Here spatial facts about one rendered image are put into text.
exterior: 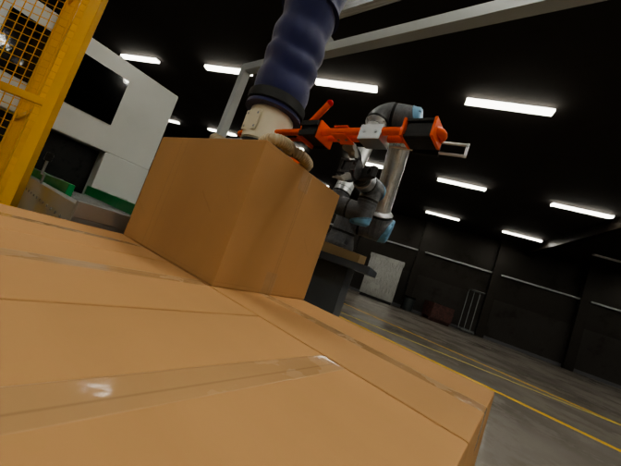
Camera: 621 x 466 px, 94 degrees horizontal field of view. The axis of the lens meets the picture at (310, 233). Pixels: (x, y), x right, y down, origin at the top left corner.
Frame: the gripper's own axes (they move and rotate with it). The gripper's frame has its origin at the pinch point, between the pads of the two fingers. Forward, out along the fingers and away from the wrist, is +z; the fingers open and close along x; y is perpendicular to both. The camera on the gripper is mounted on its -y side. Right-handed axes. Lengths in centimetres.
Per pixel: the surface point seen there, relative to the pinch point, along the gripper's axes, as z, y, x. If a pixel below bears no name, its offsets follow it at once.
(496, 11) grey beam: -147, 10, 200
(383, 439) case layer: 49, -54, -52
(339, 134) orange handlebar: 16.6, -8.9, -0.7
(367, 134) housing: 16.7, -18.3, -0.7
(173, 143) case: 35, 48, -15
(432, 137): 17.0, -36.1, -1.4
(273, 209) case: 24.1, -1.2, -28.0
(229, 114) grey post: -151, 348, 126
